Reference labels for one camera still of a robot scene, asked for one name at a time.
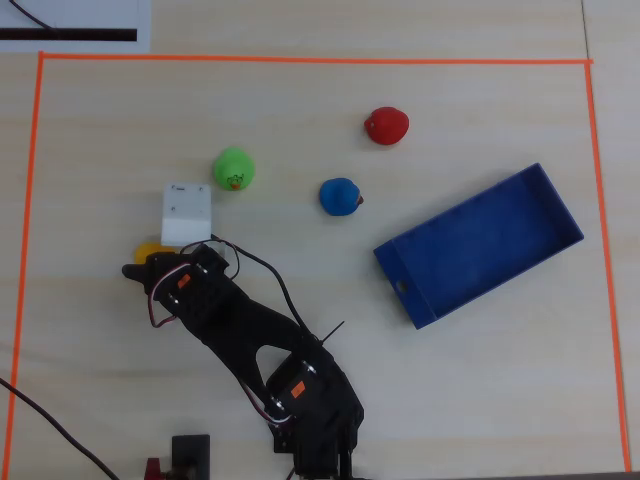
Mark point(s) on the black zip tie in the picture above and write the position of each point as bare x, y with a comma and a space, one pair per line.
333, 332

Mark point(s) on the blue rubber duck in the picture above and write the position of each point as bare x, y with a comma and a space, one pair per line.
339, 196

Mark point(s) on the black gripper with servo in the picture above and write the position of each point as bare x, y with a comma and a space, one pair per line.
154, 272

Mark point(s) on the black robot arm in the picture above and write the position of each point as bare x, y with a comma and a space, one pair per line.
310, 410

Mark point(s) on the orange tape strip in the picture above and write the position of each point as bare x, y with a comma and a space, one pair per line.
320, 60
25, 250
606, 270

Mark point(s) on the blue rectangular box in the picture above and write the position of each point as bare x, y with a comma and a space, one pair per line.
475, 245

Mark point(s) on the green rubber duck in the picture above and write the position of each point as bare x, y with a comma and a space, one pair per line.
233, 167

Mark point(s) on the white camera box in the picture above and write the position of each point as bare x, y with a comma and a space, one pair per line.
186, 215

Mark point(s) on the yellow rubber duck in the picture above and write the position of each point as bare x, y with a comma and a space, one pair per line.
146, 251

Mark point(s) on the red rubber duck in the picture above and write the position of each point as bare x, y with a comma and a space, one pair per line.
387, 125

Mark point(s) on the black table clamp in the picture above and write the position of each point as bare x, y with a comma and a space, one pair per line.
190, 455

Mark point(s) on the white sheet with black stripe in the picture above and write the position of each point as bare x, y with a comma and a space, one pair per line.
75, 20

